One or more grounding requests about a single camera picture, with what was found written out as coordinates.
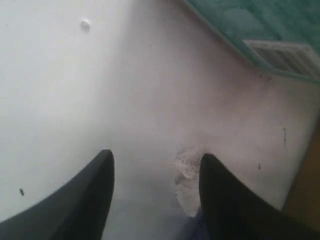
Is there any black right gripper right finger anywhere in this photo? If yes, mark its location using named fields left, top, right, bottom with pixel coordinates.
left=199, top=153, right=320, bottom=240

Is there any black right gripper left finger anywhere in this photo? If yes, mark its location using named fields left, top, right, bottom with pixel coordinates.
left=0, top=149, right=115, bottom=240

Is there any white candy ball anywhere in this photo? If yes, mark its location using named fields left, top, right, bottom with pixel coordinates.
left=174, top=147, right=206, bottom=217

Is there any clear jar gold lid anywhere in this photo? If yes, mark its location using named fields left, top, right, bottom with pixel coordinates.
left=184, top=0, right=320, bottom=84

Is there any blue white milk carton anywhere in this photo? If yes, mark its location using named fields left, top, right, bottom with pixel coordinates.
left=177, top=209, right=210, bottom=240

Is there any brown paper bag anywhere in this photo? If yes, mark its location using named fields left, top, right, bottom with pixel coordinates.
left=283, top=140, right=320, bottom=231

